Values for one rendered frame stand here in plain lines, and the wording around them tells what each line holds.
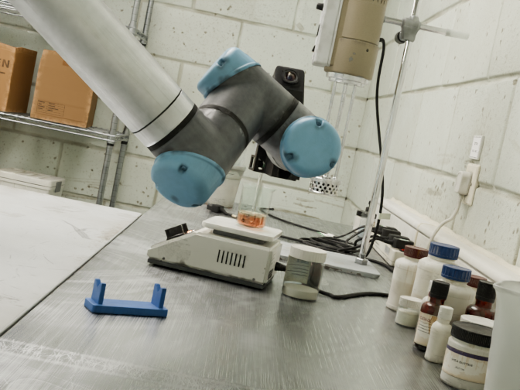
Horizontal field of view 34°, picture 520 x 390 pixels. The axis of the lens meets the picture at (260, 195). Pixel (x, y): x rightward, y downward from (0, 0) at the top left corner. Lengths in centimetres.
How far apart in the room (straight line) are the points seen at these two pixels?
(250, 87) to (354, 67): 74
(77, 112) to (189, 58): 60
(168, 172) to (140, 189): 291
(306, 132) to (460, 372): 34
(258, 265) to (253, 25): 256
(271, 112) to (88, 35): 25
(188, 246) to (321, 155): 40
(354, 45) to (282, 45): 208
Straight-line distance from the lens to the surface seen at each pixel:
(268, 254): 135
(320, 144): 104
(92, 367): 85
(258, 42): 383
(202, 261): 138
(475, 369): 105
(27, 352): 87
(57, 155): 392
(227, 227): 137
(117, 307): 105
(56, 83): 354
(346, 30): 177
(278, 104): 106
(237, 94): 103
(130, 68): 94
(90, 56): 94
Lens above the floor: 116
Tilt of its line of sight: 5 degrees down
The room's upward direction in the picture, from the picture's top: 12 degrees clockwise
